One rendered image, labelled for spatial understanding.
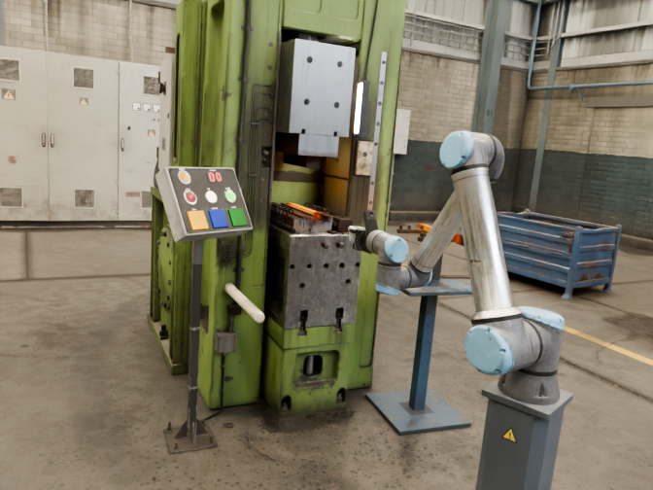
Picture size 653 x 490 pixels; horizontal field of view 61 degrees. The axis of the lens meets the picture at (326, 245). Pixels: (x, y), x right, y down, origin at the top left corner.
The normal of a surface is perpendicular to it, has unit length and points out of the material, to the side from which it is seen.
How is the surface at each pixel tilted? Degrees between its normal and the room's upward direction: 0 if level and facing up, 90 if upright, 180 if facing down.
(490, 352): 94
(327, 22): 90
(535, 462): 90
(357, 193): 90
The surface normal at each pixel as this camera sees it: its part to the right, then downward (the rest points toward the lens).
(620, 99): -0.88, 0.02
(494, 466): -0.66, 0.09
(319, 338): 0.43, 0.20
